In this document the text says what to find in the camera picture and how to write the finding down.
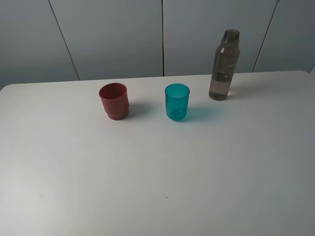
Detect teal translucent plastic cup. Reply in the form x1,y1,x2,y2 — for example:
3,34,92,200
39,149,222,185
165,84,190,121

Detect grey translucent water bottle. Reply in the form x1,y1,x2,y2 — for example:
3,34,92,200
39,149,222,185
209,29,240,101

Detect red plastic cup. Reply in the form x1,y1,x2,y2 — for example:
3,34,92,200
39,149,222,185
98,83,129,120

